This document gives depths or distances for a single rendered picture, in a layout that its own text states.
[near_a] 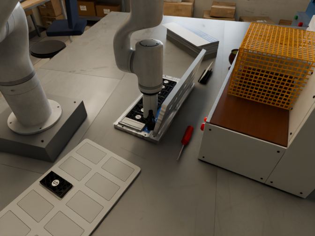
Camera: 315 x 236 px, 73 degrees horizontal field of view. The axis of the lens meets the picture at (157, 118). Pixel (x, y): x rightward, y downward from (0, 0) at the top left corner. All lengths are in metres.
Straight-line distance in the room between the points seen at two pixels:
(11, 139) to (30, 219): 0.28
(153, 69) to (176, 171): 0.36
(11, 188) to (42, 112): 0.27
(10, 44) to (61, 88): 0.48
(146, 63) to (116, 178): 0.39
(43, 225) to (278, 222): 0.68
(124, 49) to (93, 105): 0.43
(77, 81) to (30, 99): 0.47
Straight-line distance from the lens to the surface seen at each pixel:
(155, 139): 0.83
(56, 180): 0.80
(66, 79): 1.30
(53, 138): 0.84
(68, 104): 0.95
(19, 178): 0.89
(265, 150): 0.70
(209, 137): 0.71
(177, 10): 4.06
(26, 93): 0.82
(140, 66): 0.68
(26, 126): 0.91
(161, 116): 0.73
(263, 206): 0.78
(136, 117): 0.91
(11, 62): 0.78
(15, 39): 0.81
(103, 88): 1.16
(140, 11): 0.60
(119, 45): 0.68
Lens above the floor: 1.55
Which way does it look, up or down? 43 degrees down
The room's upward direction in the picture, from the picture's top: straight up
